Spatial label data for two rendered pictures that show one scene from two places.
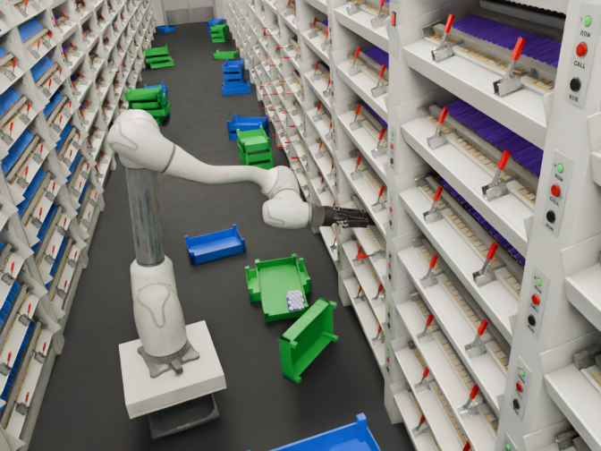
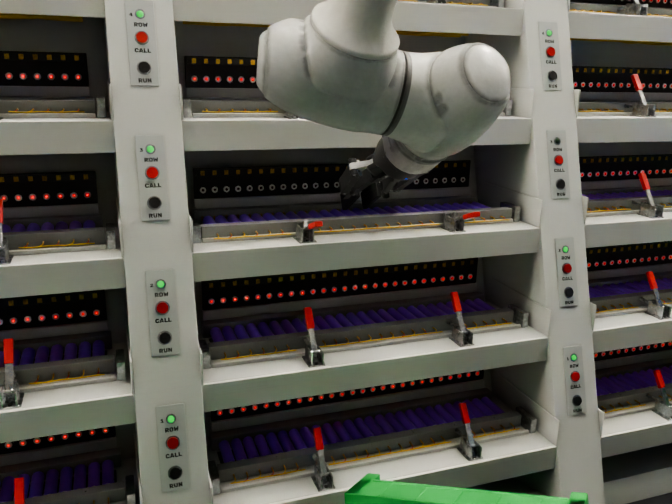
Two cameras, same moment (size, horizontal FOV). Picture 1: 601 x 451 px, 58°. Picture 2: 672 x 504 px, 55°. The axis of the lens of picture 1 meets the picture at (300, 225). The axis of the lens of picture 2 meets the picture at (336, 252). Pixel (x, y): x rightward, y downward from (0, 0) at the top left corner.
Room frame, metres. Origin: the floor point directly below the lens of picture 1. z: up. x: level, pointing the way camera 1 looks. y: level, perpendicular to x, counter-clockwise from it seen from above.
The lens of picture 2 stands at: (1.99, 0.79, 0.52)
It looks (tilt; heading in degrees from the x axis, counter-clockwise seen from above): 0 degrees down; 259
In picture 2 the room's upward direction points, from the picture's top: 4 degrees counter-clockwise
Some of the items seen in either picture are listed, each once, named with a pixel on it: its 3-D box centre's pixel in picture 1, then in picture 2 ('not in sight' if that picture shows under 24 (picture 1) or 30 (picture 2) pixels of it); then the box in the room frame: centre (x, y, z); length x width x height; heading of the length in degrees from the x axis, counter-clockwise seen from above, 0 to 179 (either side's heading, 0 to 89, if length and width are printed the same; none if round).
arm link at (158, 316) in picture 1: (158, 315); not in sight; (1.51, 0.52, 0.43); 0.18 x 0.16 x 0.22; 17
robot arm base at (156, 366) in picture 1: (168, 351); not in sight; (1.48, 0.50, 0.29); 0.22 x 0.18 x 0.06; 29
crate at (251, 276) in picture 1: (277, 279); not in sight; (2.22, 0.13, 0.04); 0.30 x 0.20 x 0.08; 98
